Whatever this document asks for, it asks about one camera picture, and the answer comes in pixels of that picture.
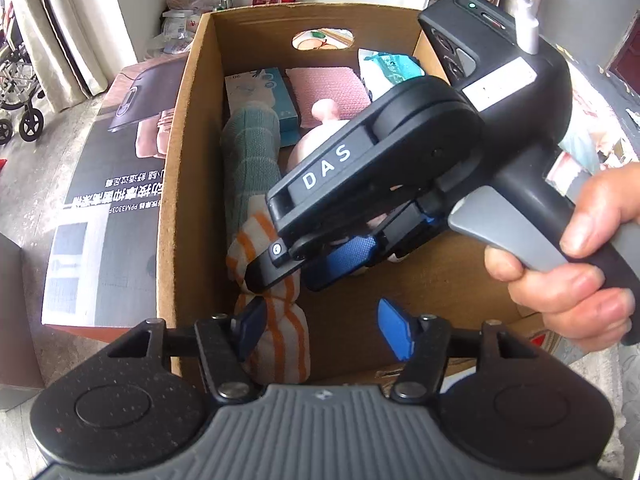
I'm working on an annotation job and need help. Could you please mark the brown cardboard box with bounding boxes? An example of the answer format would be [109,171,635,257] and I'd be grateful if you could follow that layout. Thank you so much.
[157,4,556,392]

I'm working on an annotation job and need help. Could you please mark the pink plush toy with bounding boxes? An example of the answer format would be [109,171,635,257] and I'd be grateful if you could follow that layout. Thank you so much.
[286,99,408,265]

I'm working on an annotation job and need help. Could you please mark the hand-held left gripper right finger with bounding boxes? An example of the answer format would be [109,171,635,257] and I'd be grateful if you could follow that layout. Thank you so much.
[377,297,543,405]

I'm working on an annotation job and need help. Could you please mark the blue white wet wipes package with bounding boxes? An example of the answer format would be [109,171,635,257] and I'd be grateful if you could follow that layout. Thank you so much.
[224,67,301,148]

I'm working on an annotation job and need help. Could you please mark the grey printed product box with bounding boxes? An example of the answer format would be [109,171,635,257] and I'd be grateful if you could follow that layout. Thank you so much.
[41,57,193,333]

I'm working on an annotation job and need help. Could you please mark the person's right hand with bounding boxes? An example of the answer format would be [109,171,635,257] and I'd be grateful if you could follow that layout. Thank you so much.
[484,160,640,353]

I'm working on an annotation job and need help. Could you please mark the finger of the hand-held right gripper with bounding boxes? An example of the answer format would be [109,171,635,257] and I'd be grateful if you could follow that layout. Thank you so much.
[302,199,441,293]
[244,240,303,295]

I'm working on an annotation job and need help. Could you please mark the pile of plastic bags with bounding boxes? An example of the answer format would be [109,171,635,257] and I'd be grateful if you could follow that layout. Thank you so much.
[160,0,221,56]

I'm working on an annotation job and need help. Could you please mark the pink knitted cloth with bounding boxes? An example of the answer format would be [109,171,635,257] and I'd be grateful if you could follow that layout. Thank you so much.
[286,66,373,131]

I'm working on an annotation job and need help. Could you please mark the orange striped white cloth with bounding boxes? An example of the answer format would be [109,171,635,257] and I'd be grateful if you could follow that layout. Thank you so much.
[226,195,311,386]

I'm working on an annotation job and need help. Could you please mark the translucent plastic bag teal print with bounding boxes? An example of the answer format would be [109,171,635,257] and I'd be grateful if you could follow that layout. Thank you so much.
[357,47,426,101]

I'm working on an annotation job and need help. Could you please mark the green sock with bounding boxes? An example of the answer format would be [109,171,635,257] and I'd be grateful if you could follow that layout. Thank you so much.
[220,102,282,241]

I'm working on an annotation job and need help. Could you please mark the white curtain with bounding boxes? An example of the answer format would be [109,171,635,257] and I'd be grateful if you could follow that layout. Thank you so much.
[15,0,138,98]

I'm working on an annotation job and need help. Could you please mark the dark red door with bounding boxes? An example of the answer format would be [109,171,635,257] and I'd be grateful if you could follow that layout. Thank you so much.
[610,30,640,83]

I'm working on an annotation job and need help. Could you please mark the wheelchair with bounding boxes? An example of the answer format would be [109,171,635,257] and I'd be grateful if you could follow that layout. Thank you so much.
[0,0,46,146]

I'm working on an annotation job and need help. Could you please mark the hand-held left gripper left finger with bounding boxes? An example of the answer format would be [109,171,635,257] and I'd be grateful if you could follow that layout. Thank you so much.
[107,297,269,405]

